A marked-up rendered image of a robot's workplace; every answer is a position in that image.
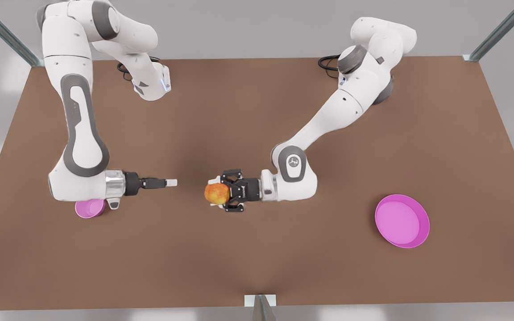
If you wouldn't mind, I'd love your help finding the red-yellow apple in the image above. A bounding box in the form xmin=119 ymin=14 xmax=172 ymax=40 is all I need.
xmin=204 ymin=182 xmax=231 ymax=206

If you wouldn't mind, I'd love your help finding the pink bowl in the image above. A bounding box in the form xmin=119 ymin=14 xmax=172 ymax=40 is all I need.
xmin=75 ymin=199 xmax=106 ymax=219

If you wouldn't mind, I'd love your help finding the pink plate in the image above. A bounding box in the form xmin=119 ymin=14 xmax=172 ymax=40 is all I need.
xmin=375 ymin=194 xmax=430 ymax=249

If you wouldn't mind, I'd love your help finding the silver frame post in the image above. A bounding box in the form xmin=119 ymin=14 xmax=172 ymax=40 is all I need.
xmin=0 ymin=0 xmax=44 ymax=68
xmin=462 ymin=0 xmax=514 ymax=62
xmin=244 ymin=294 xmax=277 ymax=321

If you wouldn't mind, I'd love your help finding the black cable loop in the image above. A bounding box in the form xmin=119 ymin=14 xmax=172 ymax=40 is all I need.
xmin=318 ymin=54 xmax=343 ymax=81
xmin=117 ymin=56 xmax=162 ymax=83

